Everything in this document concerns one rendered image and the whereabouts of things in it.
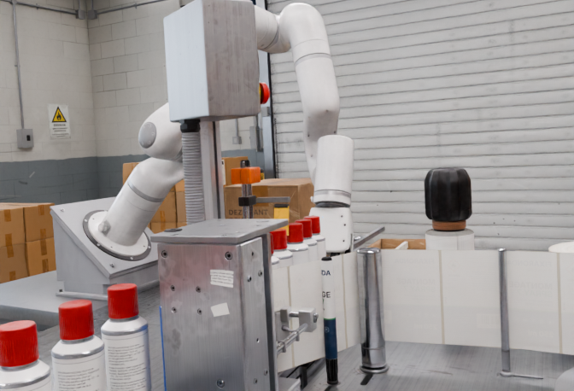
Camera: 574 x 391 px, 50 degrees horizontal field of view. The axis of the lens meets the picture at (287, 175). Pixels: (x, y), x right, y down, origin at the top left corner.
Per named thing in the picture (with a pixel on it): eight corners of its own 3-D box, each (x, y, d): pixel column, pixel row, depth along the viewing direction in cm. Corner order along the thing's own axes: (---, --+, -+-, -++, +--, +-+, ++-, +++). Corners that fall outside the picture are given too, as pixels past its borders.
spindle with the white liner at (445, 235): (476, 341, 105) (470, 167, 104) (424, 336, 109) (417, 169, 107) (481, 325, 114) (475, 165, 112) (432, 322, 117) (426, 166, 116)
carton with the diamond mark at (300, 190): (302, 280, 173) (298, 184, 171) (228, 277, 182) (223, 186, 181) (337, 259, 200) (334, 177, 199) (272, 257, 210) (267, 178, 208)
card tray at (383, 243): (439, 268, 188) (438, 255, 188) (357, 265, 198) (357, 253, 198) (453, 250, 216) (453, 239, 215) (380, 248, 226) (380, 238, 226)
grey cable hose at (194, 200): (201, 246, 101) (193, 118, 100) (182, 246, 102) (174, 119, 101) (211, 242, 104) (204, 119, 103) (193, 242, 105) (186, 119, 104)
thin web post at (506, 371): (512, 377, 89) (508, 249, 88) (498, 376, 89) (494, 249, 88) (513, 373, 90) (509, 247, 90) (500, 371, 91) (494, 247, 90)
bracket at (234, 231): (237, 243, 63) (237, 234, 63) (149, 242, 67) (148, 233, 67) (289, 224, 75) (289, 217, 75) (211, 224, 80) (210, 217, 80)
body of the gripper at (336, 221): (304, 200, 135) (300, 250, 133) (348, 199, 131) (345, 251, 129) (316, 207, 142) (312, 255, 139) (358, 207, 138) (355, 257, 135)
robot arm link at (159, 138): (188, 172, 175) (143, 166, 162) (169, 143, 181) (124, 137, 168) (290, 30, 156) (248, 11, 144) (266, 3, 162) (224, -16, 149)
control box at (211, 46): (207, 116, 97) (201, -5, 96) (168, 123, 111) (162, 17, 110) (264, 115, 102) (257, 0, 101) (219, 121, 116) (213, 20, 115)
